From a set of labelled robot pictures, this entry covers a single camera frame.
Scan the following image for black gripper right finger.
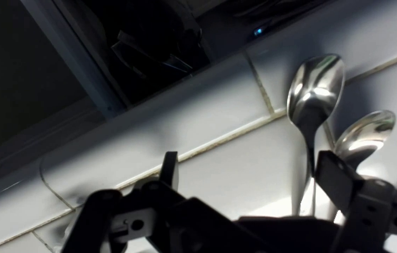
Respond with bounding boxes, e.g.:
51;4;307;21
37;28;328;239
314;149;397;253

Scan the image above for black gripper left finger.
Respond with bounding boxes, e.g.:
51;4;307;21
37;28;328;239
61;150;275;253

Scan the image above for silver metal spoon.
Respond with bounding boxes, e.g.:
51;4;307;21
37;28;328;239
286;52;347;218
334;108;397;173

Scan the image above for black kitchen tool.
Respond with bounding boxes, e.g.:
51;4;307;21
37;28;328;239
112;26;196;78

